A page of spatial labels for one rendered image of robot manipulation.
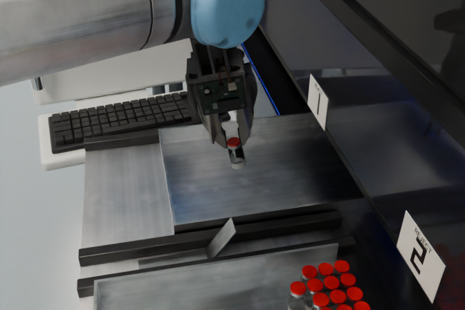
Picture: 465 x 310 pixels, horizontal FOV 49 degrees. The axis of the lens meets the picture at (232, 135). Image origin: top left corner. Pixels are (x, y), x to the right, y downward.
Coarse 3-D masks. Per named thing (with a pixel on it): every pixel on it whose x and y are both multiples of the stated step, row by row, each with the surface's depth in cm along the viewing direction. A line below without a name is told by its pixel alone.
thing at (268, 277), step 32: (256, 256) 72; (288, 256) 73; (320, 256) 74; (96, 288) 67; (128, 288) 70; (160, 288) 71; (192, 288) 71; (224, 288) 71; (256, 288) 71; (288, 288) 71
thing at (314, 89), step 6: (312, 78) 86; (312, 84) 87; (312, 90) 87; (318, 90) 84; (312, 96) 87; (318, 96) 84; (324, 96) 82; (312, 102) 88; (324, 102) 82; (312, 108) 88; (324, 108) 82; (318, 114) 85; (324, 114) 83; (318, 120) 86; (324, 120) 83; (324, 126) 83
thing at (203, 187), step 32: (192, 128) 98; (224, 128) 100; (256, 128) 102; (288, 128) 103; (320, 128) 103; (192, 160) 95; (224, 160) 95; (256, 160) 95; (288, 160) 95; (320, 160) 95; (192, 192) 88; (224, 192) 88; (256, 192) 88; (288, 192) 88; (320, 192) 88; (352, 192) 88; (192, 224) 77; (224, 224) 79
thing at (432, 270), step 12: (408, 216) 59; (408, 228) 59; (408, 240) 60; (420, 240) 57; (408, 252) 60; (420, 252) 57; (432, 252) 55; (408, 264) 60; (420, 264) 58; (432, 264) 55; (420, 276) 58; (432, 276) 55; (432, 288) 56; (432, 300) 56
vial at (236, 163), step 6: (240, 144) 74; (228, 150) 75; (234, 150) 74; (240, 150) 75; (234, 156) 75; (240, 156) 75; (234, 162) 75; (240, 162) 75; (234, 168) 76; (240, 168) 76
